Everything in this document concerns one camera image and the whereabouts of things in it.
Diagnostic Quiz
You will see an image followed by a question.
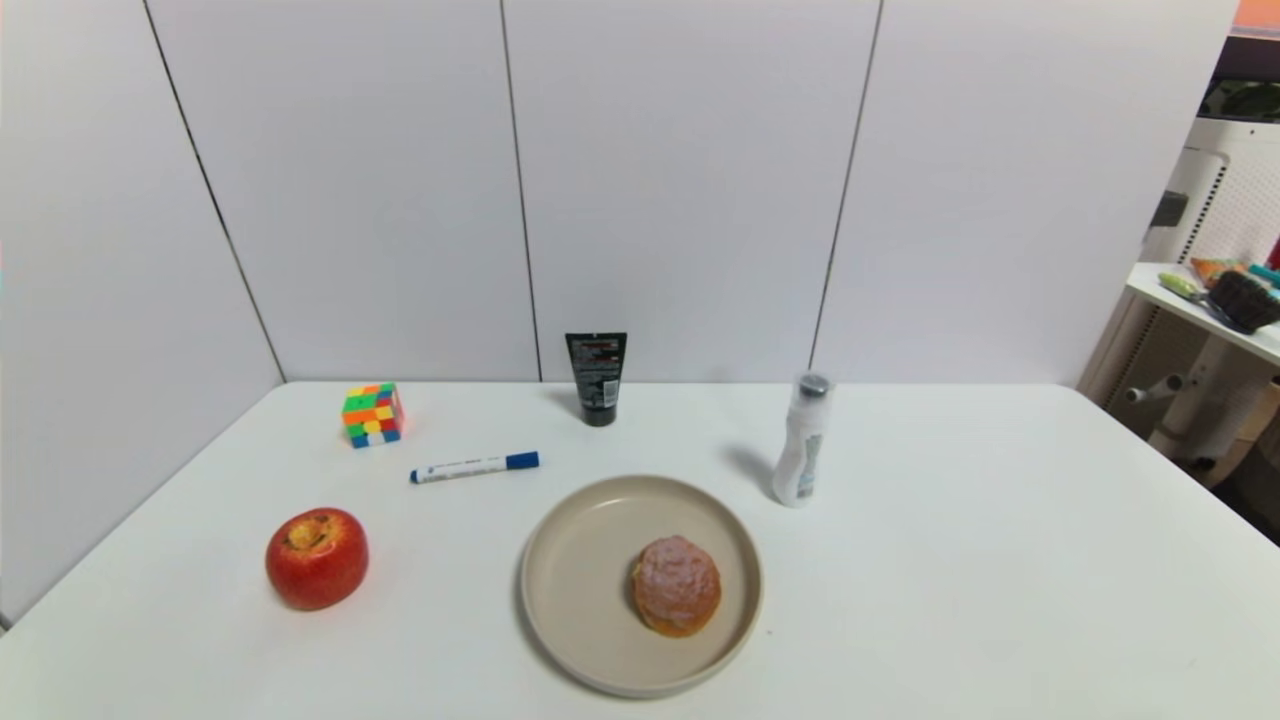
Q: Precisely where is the round sugared bread bun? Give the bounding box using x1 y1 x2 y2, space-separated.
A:
630 535 723 639

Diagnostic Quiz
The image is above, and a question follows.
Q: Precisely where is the beige round plate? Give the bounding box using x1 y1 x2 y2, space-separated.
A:
519 473 765 700

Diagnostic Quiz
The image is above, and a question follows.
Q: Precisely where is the black cosmetic tube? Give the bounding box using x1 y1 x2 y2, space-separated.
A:
564 331 628 428

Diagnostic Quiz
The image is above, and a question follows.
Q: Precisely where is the white plastic bottle grey cap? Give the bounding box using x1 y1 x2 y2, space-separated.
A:
772 372 836 509

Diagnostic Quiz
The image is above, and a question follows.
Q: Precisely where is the white marker with blue cap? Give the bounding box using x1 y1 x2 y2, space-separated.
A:
409 451 542 486

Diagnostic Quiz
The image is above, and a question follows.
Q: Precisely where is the multicolour puzzle cube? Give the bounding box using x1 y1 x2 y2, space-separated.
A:
341 382 404 449

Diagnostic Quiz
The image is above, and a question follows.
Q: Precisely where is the red apple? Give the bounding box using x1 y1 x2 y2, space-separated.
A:
265 507 370 612

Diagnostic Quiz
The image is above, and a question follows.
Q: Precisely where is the white side table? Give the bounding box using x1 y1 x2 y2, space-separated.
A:
1080 260 1280 463

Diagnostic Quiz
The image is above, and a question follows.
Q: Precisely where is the black bristle brush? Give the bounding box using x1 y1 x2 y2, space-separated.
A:
1208 268 1280 335

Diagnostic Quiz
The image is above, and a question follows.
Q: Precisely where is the white pegboard stand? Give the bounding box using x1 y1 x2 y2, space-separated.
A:
1140 116 1280 266

